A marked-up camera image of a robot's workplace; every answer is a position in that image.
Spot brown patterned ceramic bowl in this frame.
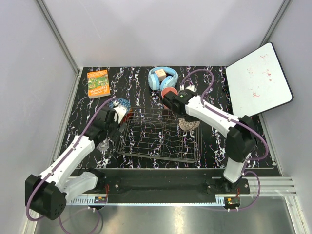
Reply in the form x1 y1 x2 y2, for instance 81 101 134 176
178 118 200 131

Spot wire dish rack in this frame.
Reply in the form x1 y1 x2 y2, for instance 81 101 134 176
117 107 202 163

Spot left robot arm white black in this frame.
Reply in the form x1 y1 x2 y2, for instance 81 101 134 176
25 105 127 220

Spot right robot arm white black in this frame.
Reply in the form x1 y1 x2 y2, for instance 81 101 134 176
162 89 256 193

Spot pink plastic cup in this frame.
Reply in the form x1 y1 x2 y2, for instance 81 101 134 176
161 87 178 100

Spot clear drinking glass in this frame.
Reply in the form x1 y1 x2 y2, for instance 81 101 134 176
97 139 110 153

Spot red floral lacquer bowl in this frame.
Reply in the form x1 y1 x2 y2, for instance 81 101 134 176
120 108 133 124

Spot light blue headphones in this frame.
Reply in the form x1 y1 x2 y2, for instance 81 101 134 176
148 67 178 91

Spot small pink cube box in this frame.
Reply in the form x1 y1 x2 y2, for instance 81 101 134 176
155 69 166 82

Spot blue patterned bowl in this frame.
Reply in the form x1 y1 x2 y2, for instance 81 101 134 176
109 98 131 111

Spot orange green book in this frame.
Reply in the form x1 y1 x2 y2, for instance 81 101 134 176
87 70 111 99

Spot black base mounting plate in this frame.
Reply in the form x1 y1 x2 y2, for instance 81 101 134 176
102 169 250 204

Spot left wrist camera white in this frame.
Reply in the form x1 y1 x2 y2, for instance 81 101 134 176
113 100 127 124

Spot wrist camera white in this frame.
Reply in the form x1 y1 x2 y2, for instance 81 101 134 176
113 100 127 124
179 84 197 96

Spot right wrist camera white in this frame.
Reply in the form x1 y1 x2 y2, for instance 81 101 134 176
179 84 197 96

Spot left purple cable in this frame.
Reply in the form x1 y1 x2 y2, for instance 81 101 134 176
25 97 117 234

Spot white board black frame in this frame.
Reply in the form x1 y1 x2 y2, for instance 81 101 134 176
226 42 293 117

